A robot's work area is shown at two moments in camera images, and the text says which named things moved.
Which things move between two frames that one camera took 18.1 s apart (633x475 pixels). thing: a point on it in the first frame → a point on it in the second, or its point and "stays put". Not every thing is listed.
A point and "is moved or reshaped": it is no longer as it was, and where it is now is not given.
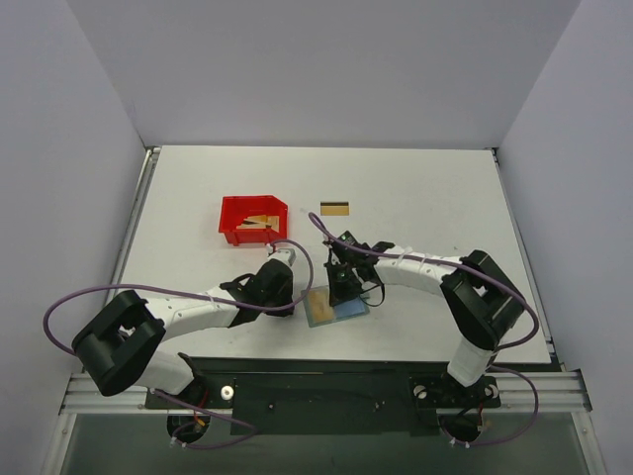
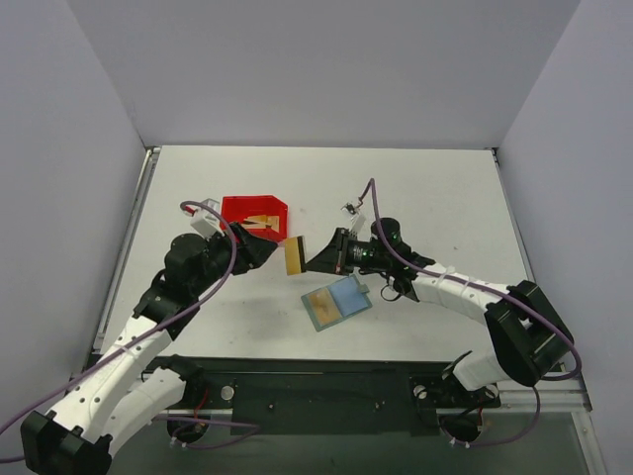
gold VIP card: [320, 308] stays put
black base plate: [328, 397] stays put
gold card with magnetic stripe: [334, 208] is moved or reshaped
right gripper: [341, 276] → [339, 250]
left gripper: [279, 295] → [241, 245]
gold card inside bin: [263, 222] stays put
